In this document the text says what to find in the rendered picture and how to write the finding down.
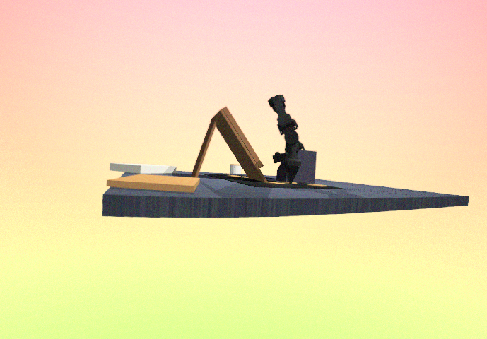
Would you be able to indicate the small grey cylinder with orange top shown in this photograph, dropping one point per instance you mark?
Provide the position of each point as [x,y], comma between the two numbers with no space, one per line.
[235,169]

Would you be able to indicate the white flat square slab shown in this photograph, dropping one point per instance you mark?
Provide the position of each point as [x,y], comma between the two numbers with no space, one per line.
[143,168]

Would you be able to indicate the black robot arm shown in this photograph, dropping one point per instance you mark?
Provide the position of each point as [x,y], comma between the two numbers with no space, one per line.
[286,126]

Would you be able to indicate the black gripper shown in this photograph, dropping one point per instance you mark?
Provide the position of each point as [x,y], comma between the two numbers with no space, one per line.
[292,163]

